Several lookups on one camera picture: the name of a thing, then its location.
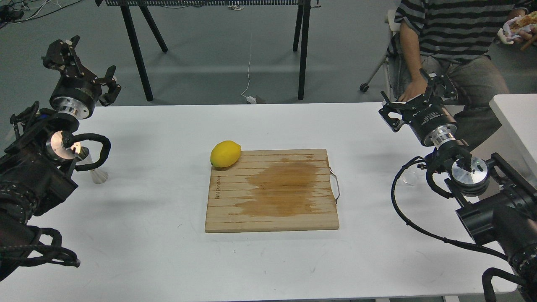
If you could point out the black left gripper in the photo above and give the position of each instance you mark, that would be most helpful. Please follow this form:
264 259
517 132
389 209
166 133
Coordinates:
75 95

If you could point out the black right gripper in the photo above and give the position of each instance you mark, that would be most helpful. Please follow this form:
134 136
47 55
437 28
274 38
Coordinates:
430 119

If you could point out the small clear glass beaker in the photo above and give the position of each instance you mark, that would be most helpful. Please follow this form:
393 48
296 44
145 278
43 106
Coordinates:
410 177

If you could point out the steel double jigger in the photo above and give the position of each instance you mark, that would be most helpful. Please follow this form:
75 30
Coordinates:
98 175

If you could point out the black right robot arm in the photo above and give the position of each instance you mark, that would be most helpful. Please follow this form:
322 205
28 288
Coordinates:
497 205

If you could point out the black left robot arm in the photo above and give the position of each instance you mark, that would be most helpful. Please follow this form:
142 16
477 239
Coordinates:
36 170

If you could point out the person in striped shirt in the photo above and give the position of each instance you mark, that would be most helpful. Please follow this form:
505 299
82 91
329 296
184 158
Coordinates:
452 38

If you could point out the white office chair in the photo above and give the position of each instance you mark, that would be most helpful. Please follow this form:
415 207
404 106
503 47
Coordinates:
384 64

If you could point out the white side table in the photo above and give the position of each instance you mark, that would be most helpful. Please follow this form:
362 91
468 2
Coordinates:
517 142

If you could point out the black metal background table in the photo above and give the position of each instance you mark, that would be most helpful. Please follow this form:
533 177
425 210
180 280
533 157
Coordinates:
201 52

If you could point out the yellow lemon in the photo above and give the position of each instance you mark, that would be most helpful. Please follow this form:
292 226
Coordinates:
225 154

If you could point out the wooden cutting board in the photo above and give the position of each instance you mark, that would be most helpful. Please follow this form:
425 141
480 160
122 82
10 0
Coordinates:
272 191

